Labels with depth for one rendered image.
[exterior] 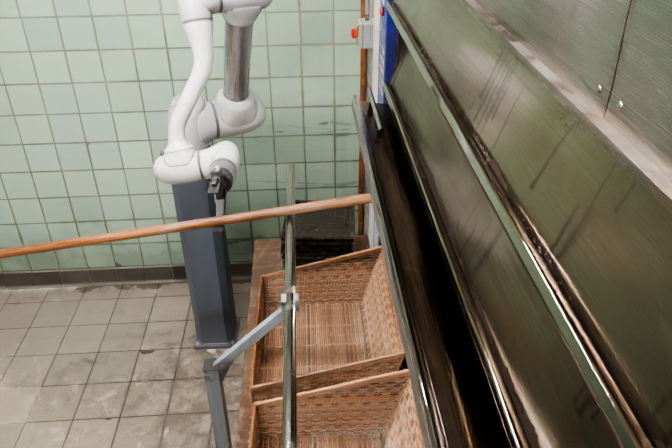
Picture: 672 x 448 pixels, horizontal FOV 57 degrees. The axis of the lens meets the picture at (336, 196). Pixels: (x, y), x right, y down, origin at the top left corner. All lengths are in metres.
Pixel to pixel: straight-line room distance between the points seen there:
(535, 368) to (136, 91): 2.49
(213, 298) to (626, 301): 2.44
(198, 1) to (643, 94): 1.66
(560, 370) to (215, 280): 2.18
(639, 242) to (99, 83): 2.73
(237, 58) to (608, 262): 1.83
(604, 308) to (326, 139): 2.52
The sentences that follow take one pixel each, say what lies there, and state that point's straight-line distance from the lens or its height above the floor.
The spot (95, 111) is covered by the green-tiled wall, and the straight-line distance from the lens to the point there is 3.18.
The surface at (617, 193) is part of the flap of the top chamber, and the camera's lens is 0.72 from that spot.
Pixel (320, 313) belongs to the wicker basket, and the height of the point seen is 0.59.
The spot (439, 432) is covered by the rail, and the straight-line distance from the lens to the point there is 0.96.
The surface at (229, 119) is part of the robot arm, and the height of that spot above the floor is 1.18.
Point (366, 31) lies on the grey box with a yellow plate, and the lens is 2.56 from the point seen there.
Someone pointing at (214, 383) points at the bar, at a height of 0.90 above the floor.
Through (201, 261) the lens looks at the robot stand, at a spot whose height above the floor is 0.52.
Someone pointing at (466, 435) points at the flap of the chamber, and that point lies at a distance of 0.99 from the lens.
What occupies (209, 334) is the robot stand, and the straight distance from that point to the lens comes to 3.10.
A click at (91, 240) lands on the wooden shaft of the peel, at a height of 1.08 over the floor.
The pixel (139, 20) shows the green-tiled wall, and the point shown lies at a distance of 2.98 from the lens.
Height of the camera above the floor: 2.18
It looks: 31 degrees down
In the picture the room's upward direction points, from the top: 1 degrees counter-clockwise
